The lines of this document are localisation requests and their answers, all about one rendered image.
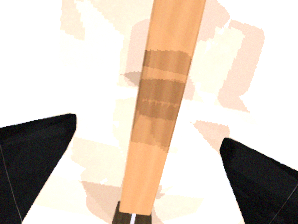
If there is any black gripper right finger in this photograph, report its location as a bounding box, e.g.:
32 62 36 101
220 136 298 224

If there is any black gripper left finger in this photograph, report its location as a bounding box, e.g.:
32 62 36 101
0 112 77 224

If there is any brown wooden board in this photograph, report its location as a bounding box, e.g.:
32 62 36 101
118 0 206 224

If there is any wooden post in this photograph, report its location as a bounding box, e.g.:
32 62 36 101
112 201 152 224

